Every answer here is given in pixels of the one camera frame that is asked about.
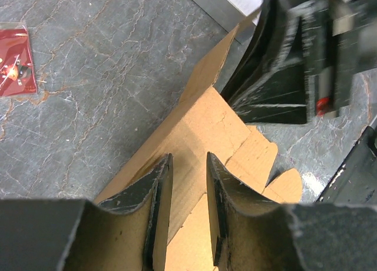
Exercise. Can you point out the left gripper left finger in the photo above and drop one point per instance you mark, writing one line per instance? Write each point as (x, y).
(127, 231)

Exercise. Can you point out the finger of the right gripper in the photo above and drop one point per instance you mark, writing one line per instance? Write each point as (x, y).
(268, 85)

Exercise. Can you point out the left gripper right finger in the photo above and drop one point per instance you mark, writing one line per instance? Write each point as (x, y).
(249, 231)

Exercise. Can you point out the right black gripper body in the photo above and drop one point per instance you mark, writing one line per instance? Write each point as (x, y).
(342, 43)

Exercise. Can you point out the brown cardboard box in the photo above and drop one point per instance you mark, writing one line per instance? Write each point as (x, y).
(203, 122)

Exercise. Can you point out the silver toothpaste box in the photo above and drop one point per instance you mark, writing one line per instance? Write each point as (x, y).
(229, 13)

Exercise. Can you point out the red sachet packet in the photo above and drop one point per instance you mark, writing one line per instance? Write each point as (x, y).
(17, 68)

